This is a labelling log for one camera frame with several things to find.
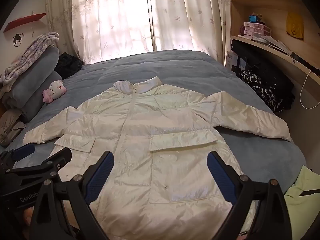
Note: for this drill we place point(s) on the white cardboard box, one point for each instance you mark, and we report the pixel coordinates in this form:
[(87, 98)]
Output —
[(232, 60)]

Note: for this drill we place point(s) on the beige pillow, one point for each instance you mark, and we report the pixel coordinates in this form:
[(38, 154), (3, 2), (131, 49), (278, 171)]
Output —
[(10, 127)]

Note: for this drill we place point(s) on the pink white cat plush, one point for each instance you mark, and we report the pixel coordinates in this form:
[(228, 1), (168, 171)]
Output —
[(53, 91)]

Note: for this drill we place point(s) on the floral sheer curtain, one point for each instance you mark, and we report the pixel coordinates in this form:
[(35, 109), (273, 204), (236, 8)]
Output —
[(107, 17), (185, 15)]

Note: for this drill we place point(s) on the grey-blue pillow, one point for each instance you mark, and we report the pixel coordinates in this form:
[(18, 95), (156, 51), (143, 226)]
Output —
[(37, 97)]

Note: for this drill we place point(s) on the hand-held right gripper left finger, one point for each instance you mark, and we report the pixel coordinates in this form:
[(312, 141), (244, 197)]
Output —
[(100, 177)]

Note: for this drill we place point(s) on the red wall shelf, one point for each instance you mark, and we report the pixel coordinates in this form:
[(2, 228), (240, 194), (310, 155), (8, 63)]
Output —
[(25, 21)]

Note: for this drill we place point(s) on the curved wooden desk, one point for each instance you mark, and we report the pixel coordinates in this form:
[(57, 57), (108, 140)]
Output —
[(287, 62)]

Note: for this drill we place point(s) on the purple floral folded blanket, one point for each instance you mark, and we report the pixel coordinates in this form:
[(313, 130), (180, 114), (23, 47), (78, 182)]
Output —
[(30, 55)]

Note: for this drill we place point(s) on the long black bar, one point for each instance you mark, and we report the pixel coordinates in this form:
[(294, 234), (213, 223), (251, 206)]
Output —
[(305, 63)]

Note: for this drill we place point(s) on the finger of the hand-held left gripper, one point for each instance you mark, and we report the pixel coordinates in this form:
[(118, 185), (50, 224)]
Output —
[(22, 152), (58, 158)]

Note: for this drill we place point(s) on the pink cloth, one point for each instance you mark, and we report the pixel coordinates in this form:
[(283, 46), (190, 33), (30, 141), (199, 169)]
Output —
[(28, 216)]

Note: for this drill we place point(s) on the grey-blue rolled blanket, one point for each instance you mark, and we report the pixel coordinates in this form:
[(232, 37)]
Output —
[(37, 67)]

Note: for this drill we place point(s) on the light green garment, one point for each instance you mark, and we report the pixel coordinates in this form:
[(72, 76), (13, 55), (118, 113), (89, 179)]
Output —
[(305, 200)]

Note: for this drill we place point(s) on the white puffer jacket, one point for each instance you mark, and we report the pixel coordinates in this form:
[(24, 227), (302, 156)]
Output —
[(160, 120)]

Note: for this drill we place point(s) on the black white patterned cloth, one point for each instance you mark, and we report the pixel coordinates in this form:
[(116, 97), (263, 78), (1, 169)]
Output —
[(265, 92)]

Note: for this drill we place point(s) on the pink drawer organiser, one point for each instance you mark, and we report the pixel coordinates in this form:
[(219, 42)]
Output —
[(256, 30)]

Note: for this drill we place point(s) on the black bag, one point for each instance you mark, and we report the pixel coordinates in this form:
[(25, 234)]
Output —
[(270, 65)]

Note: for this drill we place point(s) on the black knitted cloth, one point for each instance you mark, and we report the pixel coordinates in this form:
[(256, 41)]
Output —
[(67, 65)]

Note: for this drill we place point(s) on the pile of papers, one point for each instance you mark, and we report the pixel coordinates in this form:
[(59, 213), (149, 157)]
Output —
[(275, 43)]

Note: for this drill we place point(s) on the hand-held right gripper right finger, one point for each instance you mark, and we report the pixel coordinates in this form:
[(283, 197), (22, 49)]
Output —
[(221, 178)]

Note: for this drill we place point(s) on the black face wall sticker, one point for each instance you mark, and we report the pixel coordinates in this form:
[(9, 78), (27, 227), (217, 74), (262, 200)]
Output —
[(18, 40)]

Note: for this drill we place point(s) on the grey-blue fleece bed blanket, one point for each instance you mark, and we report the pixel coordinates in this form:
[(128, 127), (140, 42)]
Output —
[(175, 65)]

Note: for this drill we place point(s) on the yellow cloth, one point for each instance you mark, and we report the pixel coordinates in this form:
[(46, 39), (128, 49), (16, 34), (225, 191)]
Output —
[(295, 26)]

